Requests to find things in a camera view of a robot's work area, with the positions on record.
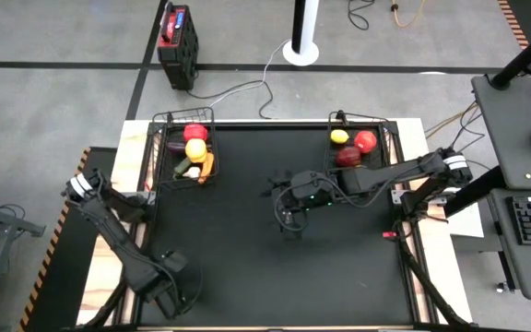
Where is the purple eggplant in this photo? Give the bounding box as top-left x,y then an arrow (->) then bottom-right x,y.
167,141 -> 214,155

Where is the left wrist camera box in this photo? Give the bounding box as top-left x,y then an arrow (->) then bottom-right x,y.
162,251 -> 189,274

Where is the black rig strut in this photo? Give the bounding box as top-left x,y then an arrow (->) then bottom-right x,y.
83,276 -> 131,329
396,237 -> 472,329

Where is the black wire basket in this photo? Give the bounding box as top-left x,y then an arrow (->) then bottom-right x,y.
150,107 -> 220,190
324,110 -> 394,185

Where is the white paper sheet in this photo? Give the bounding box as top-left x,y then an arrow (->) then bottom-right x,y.
449,202 -> 485,239

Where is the black desk cable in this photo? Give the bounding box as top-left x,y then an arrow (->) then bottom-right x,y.
449,103 -> 488,156

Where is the red-black power box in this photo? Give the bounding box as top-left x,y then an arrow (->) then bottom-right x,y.
156,2 -> 200,91

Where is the tan desk cable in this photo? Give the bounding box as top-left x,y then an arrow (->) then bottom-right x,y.
424,101 -> 478,139

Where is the black support beam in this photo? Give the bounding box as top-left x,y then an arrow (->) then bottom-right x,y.
443,165 -> 509,218

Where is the gray metal stand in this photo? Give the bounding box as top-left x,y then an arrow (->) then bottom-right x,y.
0,200 -> 46,332

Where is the red-orange round fruit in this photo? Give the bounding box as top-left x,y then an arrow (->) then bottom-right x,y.
353,130 -> 378,155

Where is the white floor cable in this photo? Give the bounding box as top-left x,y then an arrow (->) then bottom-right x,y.
208,39 -> 293,108

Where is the yellow lemon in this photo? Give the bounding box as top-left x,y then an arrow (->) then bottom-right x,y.
329,128 -> 350,145

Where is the black power box cable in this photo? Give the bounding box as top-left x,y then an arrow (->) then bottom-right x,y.
185,80 -> 275,120

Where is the yellow floor cable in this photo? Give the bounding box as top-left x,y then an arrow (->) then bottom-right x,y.
389,0 -> 428,28

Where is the gray desk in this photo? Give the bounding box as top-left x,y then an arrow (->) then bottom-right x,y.
471,73 -> 531,301

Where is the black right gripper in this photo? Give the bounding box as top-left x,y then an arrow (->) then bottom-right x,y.
260,170 -> 340,241

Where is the yellow bell pepper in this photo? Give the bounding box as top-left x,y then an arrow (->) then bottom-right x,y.
184,137 -> 208,164

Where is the orange carrot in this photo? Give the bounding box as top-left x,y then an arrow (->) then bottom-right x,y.
198,151 -> 215,184

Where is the green cucumber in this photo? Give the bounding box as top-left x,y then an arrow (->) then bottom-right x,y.
172,156 -> 194,176

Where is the black-white pole with base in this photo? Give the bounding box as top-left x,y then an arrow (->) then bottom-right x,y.
281,0 -> 321,67

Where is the black floor cable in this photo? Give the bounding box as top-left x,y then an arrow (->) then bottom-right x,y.
347,0 -> 377,31

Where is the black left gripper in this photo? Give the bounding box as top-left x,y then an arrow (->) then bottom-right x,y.
141,269 -> 188,320

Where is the black diagonal pole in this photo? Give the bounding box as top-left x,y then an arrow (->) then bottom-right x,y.
489,17 -> 531,91

